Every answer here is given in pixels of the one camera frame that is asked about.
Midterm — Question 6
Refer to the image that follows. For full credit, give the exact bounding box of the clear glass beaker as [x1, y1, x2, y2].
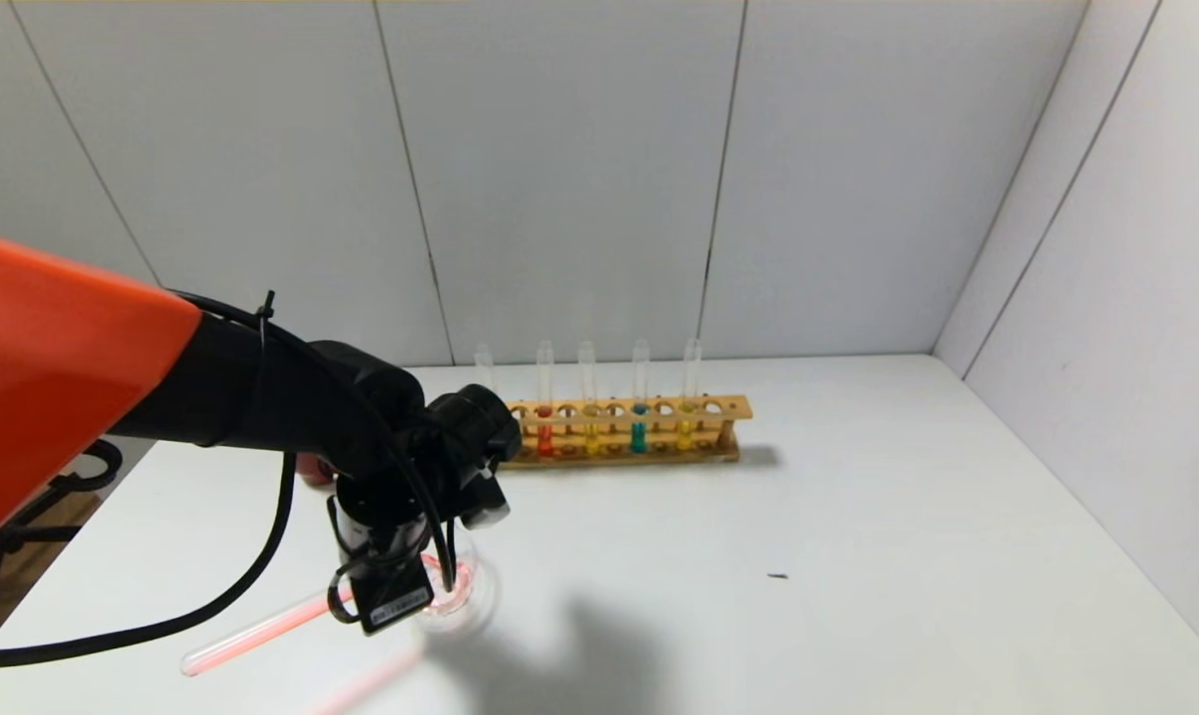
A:
[415, 526, 501, 637]

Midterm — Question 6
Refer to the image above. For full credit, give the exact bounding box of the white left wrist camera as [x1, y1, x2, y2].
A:
[457, 475, 513, 530]

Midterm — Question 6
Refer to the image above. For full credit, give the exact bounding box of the test tube red liquid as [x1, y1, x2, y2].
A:
[535, 341, 556, 458]

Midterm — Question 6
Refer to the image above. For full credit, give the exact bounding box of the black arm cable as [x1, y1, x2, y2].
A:
[0, 290, 461, 668]

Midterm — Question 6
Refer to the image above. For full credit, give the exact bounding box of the black metal chair base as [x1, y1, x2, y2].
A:
[0, 440, 123, 646]

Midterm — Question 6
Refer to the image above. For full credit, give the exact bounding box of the test tube yellow liquid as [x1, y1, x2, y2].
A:
[680, 340, 704, 452]
[577, 341, 600, 457]

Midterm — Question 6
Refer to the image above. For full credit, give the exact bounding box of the test tube orange-red liquid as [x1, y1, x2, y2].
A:
[180, 556, 471, 679]

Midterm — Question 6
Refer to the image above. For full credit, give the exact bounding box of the wooden test tube rack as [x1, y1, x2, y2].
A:
[498, 394, 754, 468]

